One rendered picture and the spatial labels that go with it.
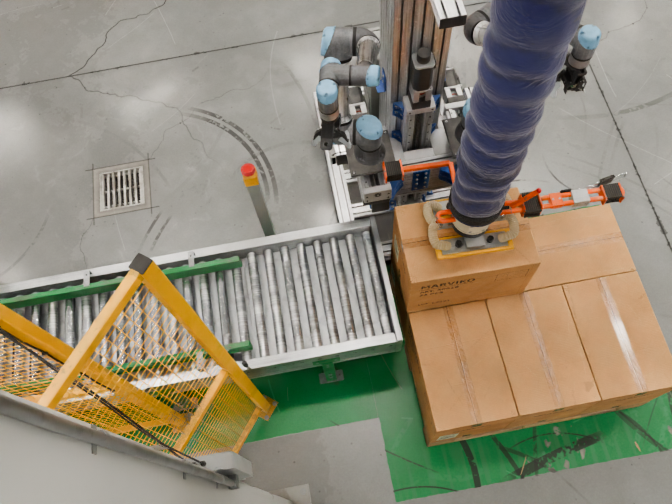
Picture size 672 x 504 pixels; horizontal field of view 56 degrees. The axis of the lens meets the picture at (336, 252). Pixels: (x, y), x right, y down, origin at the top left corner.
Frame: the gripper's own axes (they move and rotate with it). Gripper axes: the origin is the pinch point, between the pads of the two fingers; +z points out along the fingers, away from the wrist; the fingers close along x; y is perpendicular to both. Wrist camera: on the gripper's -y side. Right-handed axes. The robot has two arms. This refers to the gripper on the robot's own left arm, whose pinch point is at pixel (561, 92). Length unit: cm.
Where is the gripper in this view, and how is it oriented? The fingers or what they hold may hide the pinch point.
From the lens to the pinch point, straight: 274.1
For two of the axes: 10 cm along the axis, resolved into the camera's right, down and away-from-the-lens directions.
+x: 9.8, -1.8, 0.2
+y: 1.7, 8.9, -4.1
